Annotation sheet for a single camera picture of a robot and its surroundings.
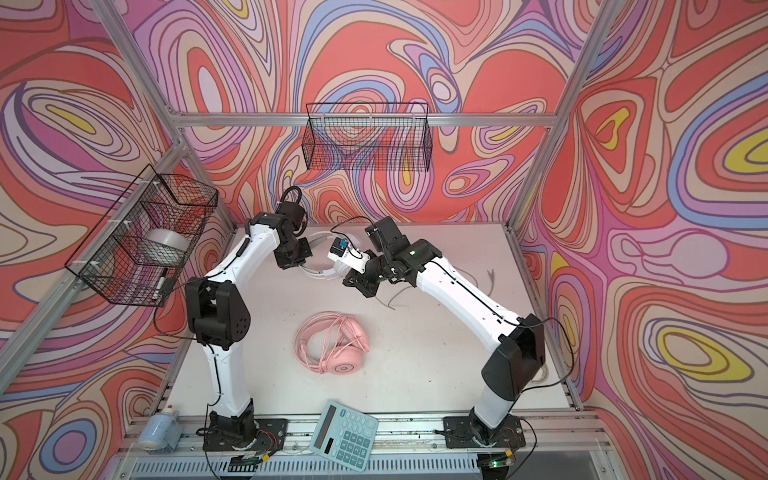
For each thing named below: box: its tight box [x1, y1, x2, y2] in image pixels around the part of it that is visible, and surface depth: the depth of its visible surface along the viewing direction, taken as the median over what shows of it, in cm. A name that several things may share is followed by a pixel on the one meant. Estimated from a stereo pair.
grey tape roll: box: [140, 228, 189, 265], surface depth 73 cm
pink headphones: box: [294, 312, 370, 375], surface depth 82 cm
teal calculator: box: [310, 400, 379, 473], surface depth 73 cm
